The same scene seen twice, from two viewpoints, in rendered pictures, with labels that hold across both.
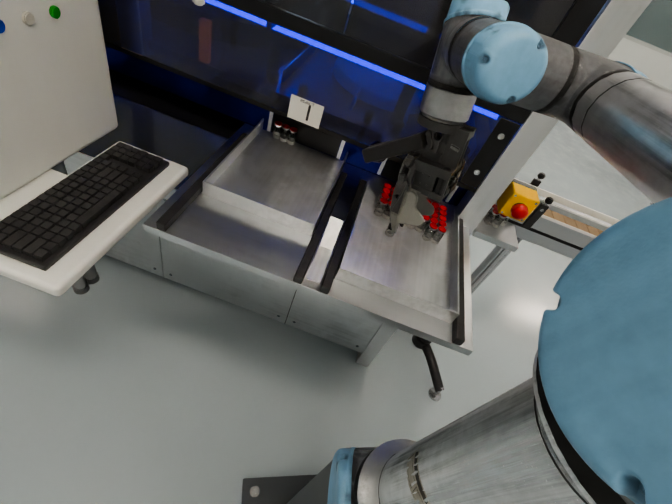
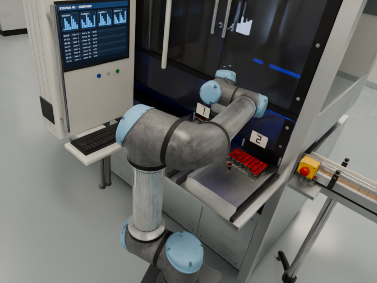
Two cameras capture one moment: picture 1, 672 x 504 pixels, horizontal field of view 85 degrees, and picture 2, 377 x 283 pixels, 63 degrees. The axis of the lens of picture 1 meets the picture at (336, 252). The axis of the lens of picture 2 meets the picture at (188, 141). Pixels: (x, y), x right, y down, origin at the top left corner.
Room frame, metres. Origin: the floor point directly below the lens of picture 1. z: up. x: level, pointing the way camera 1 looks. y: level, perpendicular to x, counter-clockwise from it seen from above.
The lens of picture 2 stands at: (-0.32, -0.62, 1.79)
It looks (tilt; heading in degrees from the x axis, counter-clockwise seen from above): 34 degrees down; 38
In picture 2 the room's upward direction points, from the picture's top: 9 degrees clockwise
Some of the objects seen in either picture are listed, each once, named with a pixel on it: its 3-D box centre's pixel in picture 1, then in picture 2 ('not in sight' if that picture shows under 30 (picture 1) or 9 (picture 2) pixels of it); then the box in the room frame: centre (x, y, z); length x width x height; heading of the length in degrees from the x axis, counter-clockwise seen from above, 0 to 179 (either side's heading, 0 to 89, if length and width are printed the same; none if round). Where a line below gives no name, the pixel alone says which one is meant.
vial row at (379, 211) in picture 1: (409, 218); (242, 166); (0.76, -0.14, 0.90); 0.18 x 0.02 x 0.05; 92
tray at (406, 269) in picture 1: (404, 242); (232, 176); (0.67, -0.14, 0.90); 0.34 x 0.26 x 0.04; 2
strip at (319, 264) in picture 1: (325, 248); (186, 167); (0.54, 0.02, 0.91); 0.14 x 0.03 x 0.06; 2
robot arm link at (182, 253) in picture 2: not in sight; (181, 257); (0.16, -0.30, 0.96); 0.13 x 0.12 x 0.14; 105
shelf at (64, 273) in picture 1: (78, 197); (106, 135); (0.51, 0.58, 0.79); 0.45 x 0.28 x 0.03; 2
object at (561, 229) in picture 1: (582, 227); (375, 197); (1.04, -0.67, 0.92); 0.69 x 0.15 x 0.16; 92
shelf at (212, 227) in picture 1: (337, 219); (205, 160); (0.69, 0.03, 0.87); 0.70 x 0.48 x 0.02; 92
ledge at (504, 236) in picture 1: (493, 226); (306, 185); (0.94, -0.40, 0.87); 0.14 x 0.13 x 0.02; 2
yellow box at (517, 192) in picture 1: (517, 200); (308, 166); (0.89, -0.39, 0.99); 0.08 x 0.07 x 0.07; 2
